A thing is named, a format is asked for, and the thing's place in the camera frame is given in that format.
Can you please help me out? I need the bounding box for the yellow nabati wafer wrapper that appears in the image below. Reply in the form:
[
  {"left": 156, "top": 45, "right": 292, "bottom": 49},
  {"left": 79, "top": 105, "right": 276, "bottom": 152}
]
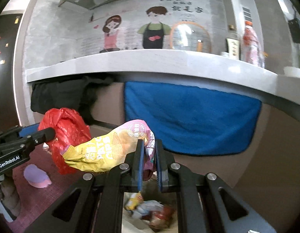
[{"left": 124, "top": 192, "right": 144, "bottom": 211}]

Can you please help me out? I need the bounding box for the red plastic bag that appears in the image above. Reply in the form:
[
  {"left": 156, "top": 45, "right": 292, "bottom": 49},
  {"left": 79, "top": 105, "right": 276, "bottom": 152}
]
[{"left": 38, "top": 108, "right": 91, "bottom": 175}]

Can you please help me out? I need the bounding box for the pink yellow snack wrapper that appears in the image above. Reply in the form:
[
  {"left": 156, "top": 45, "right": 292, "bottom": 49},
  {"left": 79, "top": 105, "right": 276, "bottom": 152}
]
[{"left": 62, "top": 119, "right": 155, "bottom": 180}]

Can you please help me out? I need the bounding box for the beige trash bag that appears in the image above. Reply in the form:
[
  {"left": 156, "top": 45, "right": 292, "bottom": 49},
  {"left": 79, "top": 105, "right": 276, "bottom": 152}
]
[{"left": 122, "top": 179, "right": 178, "bottom": 232}]

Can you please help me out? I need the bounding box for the grey kitchen countertop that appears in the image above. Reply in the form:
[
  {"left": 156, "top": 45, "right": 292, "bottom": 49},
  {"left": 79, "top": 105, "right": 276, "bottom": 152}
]
[{"left": 25, "top": 50, "right": 300, "bottom": 105}]

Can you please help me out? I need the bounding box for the left hand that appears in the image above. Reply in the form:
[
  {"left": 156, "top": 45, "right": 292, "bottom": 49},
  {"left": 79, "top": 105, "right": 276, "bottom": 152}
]
[{"left": 0, "top": 171, "right": 21, "bottom": 222}]

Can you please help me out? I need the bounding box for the purple paper piece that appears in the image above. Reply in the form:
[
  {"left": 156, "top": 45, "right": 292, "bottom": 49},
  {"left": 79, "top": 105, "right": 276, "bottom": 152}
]
[{"left": 23, "top": 164, "right": 52, "bottom": 188}]

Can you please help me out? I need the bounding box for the red snack wrapper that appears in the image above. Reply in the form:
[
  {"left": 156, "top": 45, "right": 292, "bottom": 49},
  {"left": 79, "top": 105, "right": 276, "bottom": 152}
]
[{"left": 148, "top": 205, "right": 175, "bottom": 232}]

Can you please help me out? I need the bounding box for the black cloth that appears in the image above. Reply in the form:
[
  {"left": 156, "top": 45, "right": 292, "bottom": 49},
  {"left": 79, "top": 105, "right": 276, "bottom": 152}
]
[{"left": 30, "top": 76, "right": 113, "bottom": 125}]

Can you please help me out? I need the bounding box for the blue towel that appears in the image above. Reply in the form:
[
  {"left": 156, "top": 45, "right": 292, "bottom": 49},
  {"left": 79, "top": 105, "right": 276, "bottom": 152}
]
[{"left": 124, "top": 82, "right": 262, "bottom": 156}]

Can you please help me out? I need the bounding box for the black refrigerator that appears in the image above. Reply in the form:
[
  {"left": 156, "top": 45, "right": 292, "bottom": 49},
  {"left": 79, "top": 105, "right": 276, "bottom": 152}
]
[{"left": 0, "top": 14, "right": 23, "bottom": 131}]

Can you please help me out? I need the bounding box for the orange-capped plastic bottle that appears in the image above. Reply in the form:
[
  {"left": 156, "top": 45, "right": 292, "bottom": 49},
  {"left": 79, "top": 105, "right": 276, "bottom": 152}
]
[{"left": 242, "top": 21, "right": 265, "bottom": 68}]

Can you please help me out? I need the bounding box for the glass bottle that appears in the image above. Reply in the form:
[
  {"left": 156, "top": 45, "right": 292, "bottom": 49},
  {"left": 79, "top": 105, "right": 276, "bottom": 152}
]
[{"left": 226, "top": 25, "right": 240, "bottom": 60}]

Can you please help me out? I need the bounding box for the round glass lid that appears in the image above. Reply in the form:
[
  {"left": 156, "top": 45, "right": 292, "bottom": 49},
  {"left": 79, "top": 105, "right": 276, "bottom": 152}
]
[{"left": 169, "top": 21, "right": 212, "bottom": 53}]

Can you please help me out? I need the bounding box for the black hanging utensil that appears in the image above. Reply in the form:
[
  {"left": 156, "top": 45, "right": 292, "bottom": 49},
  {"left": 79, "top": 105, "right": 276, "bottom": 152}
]
[{"left": 288, "top": 12, "right": 300, "bottom": 44}]

